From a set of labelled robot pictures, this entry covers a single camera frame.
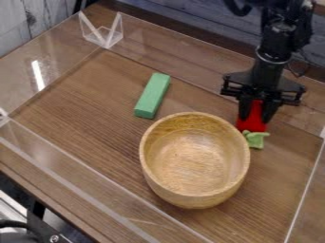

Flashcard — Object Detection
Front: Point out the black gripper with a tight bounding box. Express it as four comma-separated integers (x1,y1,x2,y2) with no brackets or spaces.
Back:
220,70,306,123

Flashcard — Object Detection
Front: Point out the red plush fruit green stem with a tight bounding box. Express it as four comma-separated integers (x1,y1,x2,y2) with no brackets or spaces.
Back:
236,100,269,150

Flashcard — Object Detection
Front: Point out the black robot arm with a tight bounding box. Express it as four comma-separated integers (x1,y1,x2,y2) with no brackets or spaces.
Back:
220,0,315,124

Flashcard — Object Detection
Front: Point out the wooden bowl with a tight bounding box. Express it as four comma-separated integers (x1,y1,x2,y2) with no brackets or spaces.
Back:
137,112,250,209

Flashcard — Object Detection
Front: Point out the green rectangular block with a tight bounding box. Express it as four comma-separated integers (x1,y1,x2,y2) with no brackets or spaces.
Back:
133,73,170,119

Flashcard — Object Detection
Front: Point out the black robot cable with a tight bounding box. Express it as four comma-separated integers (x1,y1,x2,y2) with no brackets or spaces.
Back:
287,50,314,78

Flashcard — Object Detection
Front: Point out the clear acrylic corner bracket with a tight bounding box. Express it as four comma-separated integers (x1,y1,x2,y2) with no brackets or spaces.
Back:
77,11,123,49

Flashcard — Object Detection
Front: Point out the clear acrylic front wall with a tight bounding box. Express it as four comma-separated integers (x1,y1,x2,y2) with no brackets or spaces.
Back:
0,118,212,243

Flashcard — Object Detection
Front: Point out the black table leg frame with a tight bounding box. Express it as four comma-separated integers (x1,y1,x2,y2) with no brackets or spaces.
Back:
0,198,73,243

